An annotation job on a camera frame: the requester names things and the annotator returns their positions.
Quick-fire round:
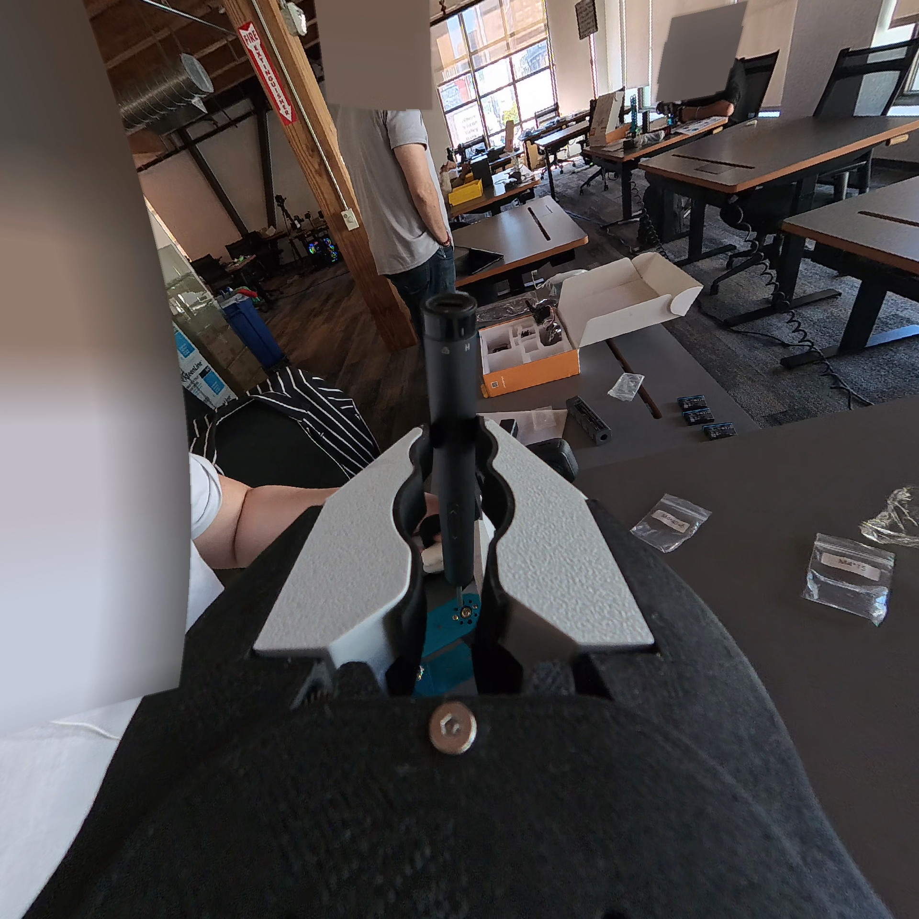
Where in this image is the small clear zip bag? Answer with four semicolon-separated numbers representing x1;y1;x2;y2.
629;493;712;554

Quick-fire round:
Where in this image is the black coiled cable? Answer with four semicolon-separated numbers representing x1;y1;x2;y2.
743;223;875;412

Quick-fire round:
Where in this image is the wood-edged dark desk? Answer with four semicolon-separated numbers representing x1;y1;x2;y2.
637;113;919;268
780;175;919;369
451;197;590;304

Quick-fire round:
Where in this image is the large paned window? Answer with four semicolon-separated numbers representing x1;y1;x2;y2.
429;0;555;148

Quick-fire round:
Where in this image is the person's left forearm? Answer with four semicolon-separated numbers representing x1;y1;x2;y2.
192;482;343;570

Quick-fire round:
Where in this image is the dark grey slotted desk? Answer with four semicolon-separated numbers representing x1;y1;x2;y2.
470;316;763;469

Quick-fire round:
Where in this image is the blue toy robot arm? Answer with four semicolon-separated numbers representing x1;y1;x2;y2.
388;587;483;699

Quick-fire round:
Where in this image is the black white striped cloth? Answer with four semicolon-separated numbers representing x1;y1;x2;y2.
187;365;383;491

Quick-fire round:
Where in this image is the red fire extinguisher sign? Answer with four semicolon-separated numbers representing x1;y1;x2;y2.
236;19;298;127

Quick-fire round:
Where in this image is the wooden post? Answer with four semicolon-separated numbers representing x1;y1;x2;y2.
221;0;419;354

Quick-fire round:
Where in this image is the dark grey electric screwdriver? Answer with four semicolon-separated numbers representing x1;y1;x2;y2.
420;292;481;598

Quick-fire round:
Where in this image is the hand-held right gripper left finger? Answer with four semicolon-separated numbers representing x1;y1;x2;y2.
253;425;435;696

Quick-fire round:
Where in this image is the plastic-wrapped stack of white boxes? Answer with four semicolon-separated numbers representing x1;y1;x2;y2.
144;195;268;412

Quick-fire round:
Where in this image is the black rounded object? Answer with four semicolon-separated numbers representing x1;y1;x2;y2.
533;437;580;483

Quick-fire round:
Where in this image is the silver ventilation duct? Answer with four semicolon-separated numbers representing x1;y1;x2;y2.
117;53;215;136

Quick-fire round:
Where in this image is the crumpled clear plastic bag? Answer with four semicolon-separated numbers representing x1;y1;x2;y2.
859;485;919;551

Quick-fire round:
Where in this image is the black rectangular block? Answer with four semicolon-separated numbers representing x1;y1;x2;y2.
565;394;613;450

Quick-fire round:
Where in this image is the person's white shirt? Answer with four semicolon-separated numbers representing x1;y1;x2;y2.
0;452;225;919

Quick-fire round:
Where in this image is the black mesh office chair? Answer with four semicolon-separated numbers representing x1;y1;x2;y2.
813;37;919;119

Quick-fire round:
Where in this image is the open orange white cardboard box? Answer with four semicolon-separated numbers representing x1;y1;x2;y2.
478;253;705;400

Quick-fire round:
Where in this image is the blue plastic bin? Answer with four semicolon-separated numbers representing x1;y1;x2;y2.
217;289;285;372

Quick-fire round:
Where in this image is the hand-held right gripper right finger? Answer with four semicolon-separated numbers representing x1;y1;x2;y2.
474;418;657;694

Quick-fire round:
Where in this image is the large clear zip bag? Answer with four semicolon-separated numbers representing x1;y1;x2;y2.
802;532;897;627

